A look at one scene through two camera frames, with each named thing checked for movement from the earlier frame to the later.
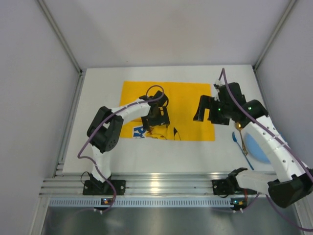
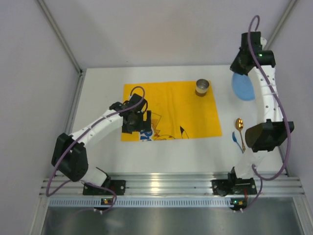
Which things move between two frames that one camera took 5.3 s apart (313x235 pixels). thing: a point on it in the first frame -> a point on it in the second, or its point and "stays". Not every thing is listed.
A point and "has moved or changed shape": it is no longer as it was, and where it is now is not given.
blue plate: (255, 150) has moved or changed shape
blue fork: (234, 139) stays
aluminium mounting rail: (151, 183) stays
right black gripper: (212, 111) -> (239, 65)
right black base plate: (223, 187) stays
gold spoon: (239, 127) stays
